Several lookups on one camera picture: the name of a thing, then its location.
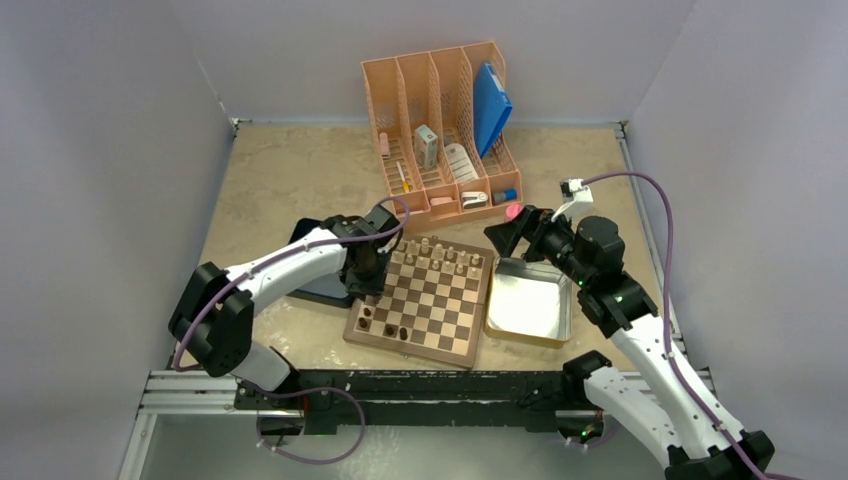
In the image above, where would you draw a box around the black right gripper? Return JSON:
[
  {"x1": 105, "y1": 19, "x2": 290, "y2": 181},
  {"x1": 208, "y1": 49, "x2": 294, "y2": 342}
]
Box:
[{"x1": 485, "y1": 205, "x2": 593, "y2": 287}]

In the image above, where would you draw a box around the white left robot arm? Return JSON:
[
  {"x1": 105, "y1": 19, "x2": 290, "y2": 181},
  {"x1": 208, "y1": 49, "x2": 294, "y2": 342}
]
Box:
[{"x1": 168, "y1": 204, "x2": 405, "y2": 409}]

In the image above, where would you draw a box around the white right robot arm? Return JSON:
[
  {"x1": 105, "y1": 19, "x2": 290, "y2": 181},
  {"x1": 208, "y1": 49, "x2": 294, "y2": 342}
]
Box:
[{"x1": 484, "y1": 206, "x2": 775, "y2": 479}]

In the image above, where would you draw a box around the light chess pieces row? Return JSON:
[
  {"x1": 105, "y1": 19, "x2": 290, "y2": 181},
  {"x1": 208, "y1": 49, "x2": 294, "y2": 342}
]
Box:
[{"x1": 386, "y1": 236, "x2": 493, "y2": 285}]

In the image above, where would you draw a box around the wooden chess board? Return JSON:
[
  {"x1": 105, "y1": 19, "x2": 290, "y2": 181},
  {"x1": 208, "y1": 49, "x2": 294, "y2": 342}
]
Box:
[{"x1": 343, "y1": 248, "x2": 495, "y2": 369}]

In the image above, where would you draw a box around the pink cap bottle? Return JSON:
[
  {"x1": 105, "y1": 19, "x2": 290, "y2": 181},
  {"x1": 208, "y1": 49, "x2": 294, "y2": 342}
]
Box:
[{"x1": 504, "y1": 204, "x2": 523, "y2": 222}]

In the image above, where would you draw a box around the blue cap glue stick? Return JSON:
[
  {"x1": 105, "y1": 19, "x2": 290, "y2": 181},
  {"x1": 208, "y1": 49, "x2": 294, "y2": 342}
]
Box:
[{"x1": 491, "y1": 189, "x2": 517, "y2": 205}]

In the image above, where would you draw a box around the dark blue tin tray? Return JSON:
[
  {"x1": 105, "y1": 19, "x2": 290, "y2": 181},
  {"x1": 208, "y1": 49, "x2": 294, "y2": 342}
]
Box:
[{"x1": 288, "y1": 218, "x2": 354, "y2": 309}]

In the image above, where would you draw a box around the white stapler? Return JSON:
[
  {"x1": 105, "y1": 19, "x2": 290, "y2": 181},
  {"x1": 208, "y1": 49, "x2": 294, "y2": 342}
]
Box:
[{"x1": 460, "y1": 191, "x2": 489, "y2": 210}]

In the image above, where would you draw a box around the white labelled packet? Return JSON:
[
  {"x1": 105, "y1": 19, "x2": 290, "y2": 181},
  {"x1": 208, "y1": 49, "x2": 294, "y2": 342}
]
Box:
[{"x1": 445, "y1": 143, "x2": 479, "y2": 183}]

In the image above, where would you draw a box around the yellow pen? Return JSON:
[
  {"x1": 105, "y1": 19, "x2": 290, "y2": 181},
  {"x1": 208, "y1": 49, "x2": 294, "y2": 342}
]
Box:
[{"x1": 395, "y1": 161, "x2": 411, "y2": 193}]

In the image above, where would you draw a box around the white red small box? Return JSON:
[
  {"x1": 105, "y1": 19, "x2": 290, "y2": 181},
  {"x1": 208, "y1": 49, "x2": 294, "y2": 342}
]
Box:
[{"x1": 413, "y1": 124, "x2": 438, "y2": 170}]

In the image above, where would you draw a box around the blue folder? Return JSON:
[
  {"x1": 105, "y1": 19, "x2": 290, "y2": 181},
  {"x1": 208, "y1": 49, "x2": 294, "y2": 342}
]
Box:
[{"x1": 473, "y1": 62, "x2": 513, "y2": 158}]

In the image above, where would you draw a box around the orange file organizer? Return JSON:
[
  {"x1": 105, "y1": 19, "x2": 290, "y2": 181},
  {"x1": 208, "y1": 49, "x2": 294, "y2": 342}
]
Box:
[{"x1": 361, "y1": 42, "x2": 524, "y2": 233}]

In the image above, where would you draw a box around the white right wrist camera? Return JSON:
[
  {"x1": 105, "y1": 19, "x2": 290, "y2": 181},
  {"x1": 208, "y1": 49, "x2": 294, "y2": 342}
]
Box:
[{"x1": 552, "y1": 178, "x2": 594, "y2": 221}]

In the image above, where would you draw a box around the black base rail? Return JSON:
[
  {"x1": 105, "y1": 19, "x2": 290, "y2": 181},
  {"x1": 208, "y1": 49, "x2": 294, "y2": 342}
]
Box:
[{"x1": 235, "y1": 369, "x2": 612, "y2": 439}]

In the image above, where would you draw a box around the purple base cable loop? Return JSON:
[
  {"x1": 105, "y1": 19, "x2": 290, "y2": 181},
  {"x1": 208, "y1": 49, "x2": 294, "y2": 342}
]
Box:
[{"x1": 255, "y1": 387, "x2": 367, "y2": 465}]

